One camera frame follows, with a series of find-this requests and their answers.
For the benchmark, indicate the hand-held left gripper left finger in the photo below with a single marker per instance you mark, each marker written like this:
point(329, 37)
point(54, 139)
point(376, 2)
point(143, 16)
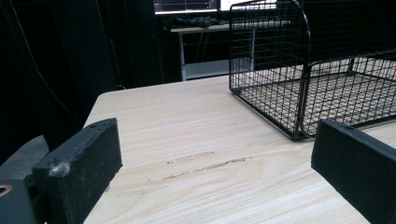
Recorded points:
point(81, 169)

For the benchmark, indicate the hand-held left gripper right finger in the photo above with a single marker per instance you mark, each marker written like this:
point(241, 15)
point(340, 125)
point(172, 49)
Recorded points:
point(361, 161)

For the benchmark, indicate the black curtain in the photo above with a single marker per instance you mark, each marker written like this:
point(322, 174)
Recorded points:
point(68, 46)

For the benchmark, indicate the white desk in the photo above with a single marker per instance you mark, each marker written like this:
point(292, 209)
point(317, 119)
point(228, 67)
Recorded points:
point(199, 29)

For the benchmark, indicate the dark cloth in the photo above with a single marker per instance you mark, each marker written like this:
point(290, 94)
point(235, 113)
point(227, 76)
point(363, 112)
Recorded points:
point(191, 21)

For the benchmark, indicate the computer monitor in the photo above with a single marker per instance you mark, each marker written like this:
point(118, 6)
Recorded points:
point(185, 5)

